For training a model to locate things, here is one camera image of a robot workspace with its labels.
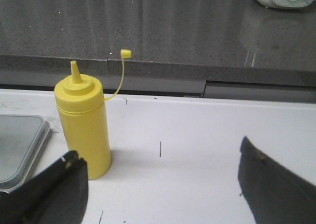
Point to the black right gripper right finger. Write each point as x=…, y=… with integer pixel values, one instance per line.
x=275, y=194

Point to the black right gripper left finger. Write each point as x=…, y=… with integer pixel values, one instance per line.
x=57, y=195

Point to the yellow squeeze bottle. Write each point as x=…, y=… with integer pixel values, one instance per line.
x=81, y=107

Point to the silver electronic kitchen scale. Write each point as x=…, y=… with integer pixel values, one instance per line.
x=23, y=139

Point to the grey stone counter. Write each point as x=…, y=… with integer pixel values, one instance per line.
x=234, y=49

